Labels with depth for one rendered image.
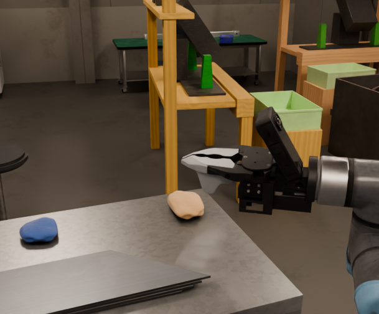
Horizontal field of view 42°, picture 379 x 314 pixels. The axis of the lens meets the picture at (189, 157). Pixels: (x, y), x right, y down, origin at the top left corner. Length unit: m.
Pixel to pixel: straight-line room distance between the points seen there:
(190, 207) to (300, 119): 2.41
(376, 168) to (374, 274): 0.16
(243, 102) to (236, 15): 4.84
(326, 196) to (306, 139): 3.05
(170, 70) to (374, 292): 2.89
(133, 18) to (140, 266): 6.95
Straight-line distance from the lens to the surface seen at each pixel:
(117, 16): 7.96
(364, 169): 0.76
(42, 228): 1.41
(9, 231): 1.48
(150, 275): 1.18
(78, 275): 1.20
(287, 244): 3.40
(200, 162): 0.77
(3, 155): 3.05
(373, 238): 0.78
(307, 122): 3.79
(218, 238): 1.36
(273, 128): 0.72
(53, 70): 8.06
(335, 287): 3.07
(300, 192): 0.79
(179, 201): 1.47
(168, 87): 3.45
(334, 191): 0.75
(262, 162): 0.76
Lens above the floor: 1.75
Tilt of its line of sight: 22 degrees down
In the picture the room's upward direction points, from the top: straight up
